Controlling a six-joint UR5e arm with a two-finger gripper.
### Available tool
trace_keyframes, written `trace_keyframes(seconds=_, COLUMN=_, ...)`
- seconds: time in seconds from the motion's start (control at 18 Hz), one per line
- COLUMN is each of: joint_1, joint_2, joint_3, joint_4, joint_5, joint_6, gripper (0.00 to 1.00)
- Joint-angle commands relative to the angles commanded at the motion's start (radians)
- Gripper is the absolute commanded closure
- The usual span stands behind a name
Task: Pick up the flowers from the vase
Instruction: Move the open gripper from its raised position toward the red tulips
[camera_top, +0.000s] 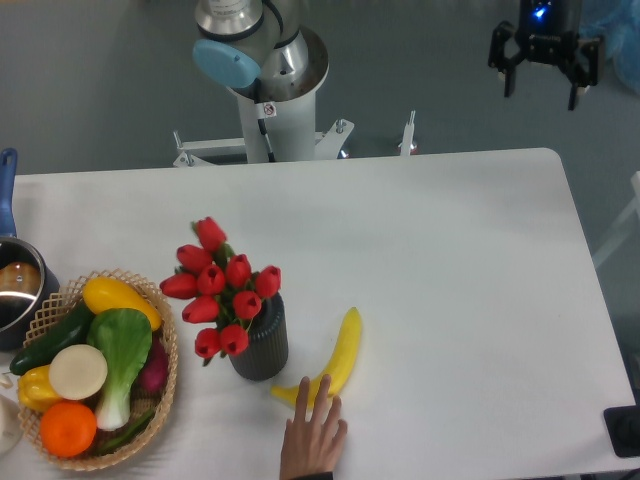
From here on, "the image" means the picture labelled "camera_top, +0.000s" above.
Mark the woven wicker basket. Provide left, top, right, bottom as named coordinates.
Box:
left=19, top=269, right=178, bottom=472

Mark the white round onion slice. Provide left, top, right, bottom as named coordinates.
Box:
left=49, top=344, right=108, bottom=400

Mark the dark green cucumber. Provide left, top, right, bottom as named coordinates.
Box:
left=9, top=301, right=95, bottom=376

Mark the blue plastic bag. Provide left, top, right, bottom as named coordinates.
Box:
left=580, top=0, right=639, bottom=95

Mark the purple sweet potato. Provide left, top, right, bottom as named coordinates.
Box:
left=137, top=337, right=169, bottom=394

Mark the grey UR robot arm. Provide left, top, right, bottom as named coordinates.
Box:
left=192, top=1, right=605, bottom=107

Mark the yellow plastic banana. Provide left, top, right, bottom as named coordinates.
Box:
left=270, top=306, right=363, bottom=407

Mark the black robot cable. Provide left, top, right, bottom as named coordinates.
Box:
left=252, top=77, right=277, bottom=164

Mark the green chili pepper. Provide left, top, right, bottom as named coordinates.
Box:
left=95, top=409, right=155, bottom=456

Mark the yellow squash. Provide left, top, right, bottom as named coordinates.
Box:
left=82, top=276, right=162, bottom=331

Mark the green bok choy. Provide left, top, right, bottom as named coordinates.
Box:
left=87, top=308, right=152, bottom=431

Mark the white ceramic object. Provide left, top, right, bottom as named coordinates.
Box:
left=0, top=373, right=22, bottom=455

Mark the bare human hand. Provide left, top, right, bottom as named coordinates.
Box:
left=279, top=375, right=348, bottom=479

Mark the blue-handled saucepan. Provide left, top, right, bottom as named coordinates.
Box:
left=1, top=148, right=59, bottom=352

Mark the black device at table edge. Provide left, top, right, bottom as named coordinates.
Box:
left=603, top=405, right=640, bottom=458

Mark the orange fruit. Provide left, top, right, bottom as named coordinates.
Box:
left=39, top=401, right=97, bottom=458

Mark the yellow bell pepper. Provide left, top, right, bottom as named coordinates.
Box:
left=18, top=365, right=63, bottom=413

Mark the red tulip bouquet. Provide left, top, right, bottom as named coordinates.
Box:
left=160, top=217, right=283, bottom=365

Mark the dark grey ribbed vase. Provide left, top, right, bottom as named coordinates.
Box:
left=230, top=293, right=289, bottom=381

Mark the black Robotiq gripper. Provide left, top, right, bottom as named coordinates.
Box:
left=488, top=0, right=606, bottom=111

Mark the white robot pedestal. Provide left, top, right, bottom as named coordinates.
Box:
left=172, top=89, right=419, bottom=168

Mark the white frame at right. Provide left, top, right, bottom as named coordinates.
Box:
left=592, top=171, right=639, bottom=269

